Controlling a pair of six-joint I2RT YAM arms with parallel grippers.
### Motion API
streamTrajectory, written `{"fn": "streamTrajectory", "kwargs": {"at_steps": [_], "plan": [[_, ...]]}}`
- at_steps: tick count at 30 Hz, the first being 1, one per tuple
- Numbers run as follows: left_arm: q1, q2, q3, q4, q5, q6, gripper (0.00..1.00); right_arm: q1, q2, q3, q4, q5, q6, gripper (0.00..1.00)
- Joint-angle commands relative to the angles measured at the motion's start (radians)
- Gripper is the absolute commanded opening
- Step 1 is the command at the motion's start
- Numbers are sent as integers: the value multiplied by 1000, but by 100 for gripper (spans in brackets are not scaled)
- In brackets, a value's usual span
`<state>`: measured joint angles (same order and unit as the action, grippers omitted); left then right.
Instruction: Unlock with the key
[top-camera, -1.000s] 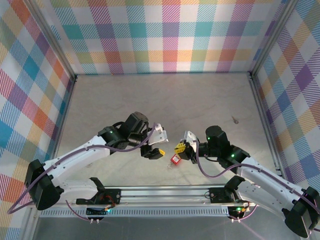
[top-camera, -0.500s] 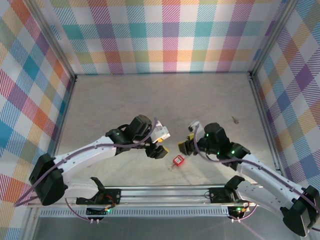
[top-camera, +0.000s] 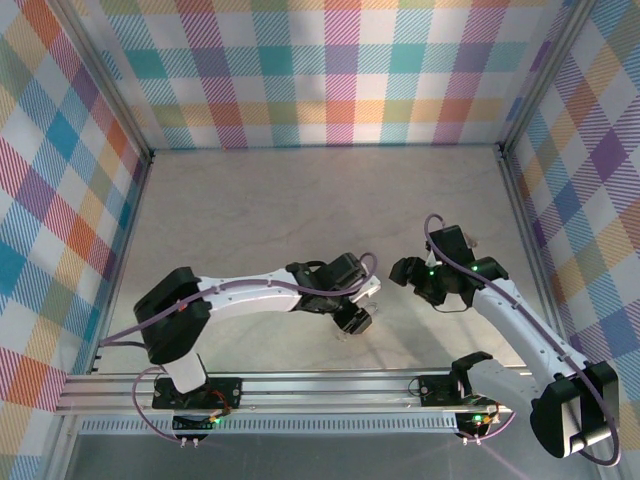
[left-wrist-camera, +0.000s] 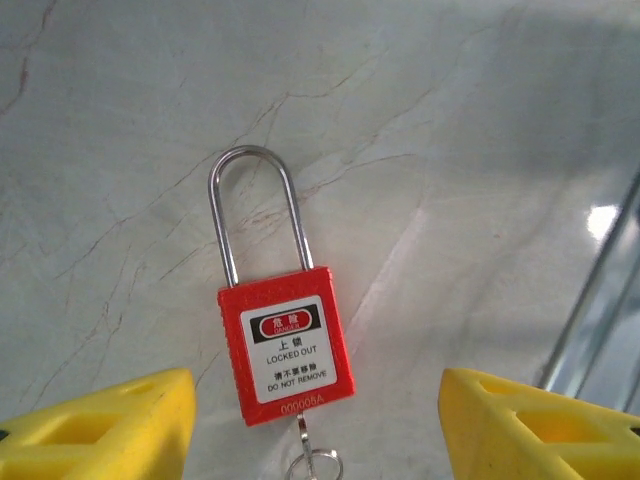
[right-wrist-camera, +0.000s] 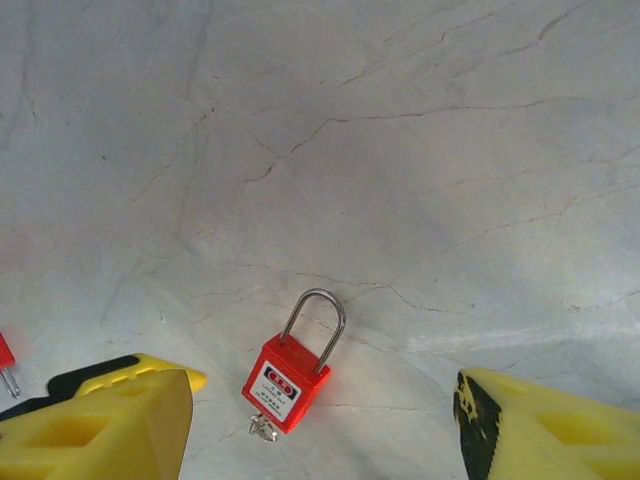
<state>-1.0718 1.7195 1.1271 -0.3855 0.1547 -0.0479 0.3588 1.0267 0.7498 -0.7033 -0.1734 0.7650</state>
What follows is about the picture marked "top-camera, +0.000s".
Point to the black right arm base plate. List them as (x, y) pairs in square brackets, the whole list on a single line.
[(440, 389)]

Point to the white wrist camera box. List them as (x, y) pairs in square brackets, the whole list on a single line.
[(367, 289), (433, 260)]

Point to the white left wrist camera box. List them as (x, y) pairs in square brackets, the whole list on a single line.
[(367, 289)]

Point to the aluminium mounting rail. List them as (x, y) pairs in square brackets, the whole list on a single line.
[(310, 390)]

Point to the black controller board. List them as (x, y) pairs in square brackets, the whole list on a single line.
[(477, 422), (192, 425)]

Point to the aluminium frame post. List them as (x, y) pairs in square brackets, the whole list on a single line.
[(105, 75), (545, 75)]

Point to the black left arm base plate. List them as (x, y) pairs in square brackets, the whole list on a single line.
[(225, 392)]

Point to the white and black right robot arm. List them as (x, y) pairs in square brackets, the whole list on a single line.
[(515, 320)]

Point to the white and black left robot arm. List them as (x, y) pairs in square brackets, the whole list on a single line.
[(250, 295)]

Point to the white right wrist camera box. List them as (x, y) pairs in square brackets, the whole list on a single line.
[(433, 260)]

